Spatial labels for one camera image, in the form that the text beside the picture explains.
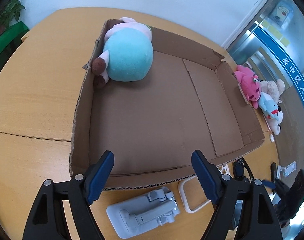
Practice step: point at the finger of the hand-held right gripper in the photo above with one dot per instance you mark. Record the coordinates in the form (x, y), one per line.
(268, 183)

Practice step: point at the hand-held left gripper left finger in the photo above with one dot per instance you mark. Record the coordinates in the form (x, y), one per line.
(100, 180)

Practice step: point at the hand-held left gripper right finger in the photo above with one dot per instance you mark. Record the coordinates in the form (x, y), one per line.
(205, 180)

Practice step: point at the wooden desktop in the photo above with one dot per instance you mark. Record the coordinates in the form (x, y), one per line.
(34, 110)

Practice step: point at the small black device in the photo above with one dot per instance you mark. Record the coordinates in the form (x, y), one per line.
(273, 171)

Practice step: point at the white perforated plastic piece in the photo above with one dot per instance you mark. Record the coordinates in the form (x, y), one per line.
(223, 168)

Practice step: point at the white plastic clip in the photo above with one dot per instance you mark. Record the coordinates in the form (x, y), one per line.
(288, 168)

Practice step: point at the white phone case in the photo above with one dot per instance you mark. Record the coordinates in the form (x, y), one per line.
(183, 197)

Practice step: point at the grey folding phone stand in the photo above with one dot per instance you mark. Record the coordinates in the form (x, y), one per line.
(142, 212)

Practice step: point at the white plush dog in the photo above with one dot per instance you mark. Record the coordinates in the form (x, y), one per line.
(275, 123)

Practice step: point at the blue and white plush toy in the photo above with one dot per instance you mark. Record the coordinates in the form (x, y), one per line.
(268, 105)

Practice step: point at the large brown cardboard box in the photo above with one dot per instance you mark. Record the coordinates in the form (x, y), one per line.
(154, 110)

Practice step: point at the beige teddy bear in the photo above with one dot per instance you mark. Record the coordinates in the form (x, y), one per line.
(273, 87)

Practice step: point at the teal and pink plush toy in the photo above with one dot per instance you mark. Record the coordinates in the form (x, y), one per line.
(128, 57)

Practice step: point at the glass door with blue band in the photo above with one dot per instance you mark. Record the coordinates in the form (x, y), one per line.
(274, 47)

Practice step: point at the green chair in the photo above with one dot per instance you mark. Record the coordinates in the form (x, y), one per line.
(7, 38)

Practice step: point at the cartoon sticker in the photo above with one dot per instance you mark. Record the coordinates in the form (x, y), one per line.
(283, 12)

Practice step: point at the green potted plant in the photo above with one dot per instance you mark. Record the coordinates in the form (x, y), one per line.
(9, 12)

